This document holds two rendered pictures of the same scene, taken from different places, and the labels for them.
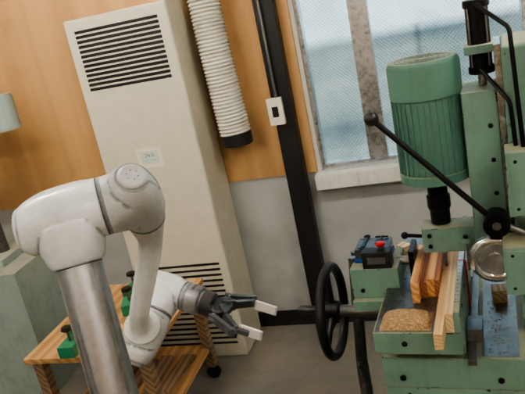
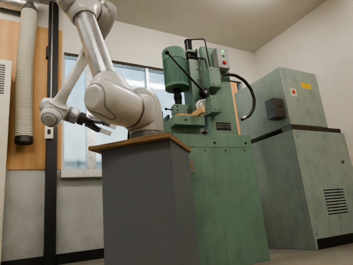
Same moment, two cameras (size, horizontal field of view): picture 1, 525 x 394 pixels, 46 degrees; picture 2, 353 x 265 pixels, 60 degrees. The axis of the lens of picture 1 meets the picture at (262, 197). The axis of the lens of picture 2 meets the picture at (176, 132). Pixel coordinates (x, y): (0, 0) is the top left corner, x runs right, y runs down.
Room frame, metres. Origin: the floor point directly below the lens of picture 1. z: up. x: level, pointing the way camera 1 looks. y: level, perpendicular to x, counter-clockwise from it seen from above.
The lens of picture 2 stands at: (0.15, 1.09, 0.30)
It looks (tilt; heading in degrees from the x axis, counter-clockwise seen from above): 16 degrees up; 313
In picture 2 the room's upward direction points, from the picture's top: 6 degrees counter-clockwise
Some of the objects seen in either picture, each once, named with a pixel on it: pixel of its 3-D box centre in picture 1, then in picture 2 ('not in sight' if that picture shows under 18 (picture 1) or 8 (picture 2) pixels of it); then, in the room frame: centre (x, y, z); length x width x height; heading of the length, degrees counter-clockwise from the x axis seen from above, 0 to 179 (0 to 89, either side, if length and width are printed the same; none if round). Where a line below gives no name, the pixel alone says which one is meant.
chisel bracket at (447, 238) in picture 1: (451, 237); (182, 111); (1.52, -0.47, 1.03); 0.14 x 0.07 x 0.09; 67
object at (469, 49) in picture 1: (480, 36); (189, 50); (1.47, -0.58, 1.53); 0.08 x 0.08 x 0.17; 67
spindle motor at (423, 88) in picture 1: (428, 119); (175, 70); (1.53, -0.45, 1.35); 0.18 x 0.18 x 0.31
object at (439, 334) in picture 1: (447, 275); (181, 125); (1.52, -0.44, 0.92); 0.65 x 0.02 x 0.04; 157
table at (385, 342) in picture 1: (411, 285); (165, 133); (1.60, -0.36, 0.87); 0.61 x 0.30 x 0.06; 157
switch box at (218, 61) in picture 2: not in sight; (221, 60); (1.27, -0.69, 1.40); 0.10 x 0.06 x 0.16; 67
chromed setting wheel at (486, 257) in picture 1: (495, 258); (203, 106); (1.36, -0.52, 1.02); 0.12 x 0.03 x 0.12; 67
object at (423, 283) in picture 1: (427, 270); not in sight; (1.56, -0.41, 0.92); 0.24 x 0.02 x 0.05; 157
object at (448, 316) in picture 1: (455, 266); not in sight; (1.55, -0.48, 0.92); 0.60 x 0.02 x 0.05; 157
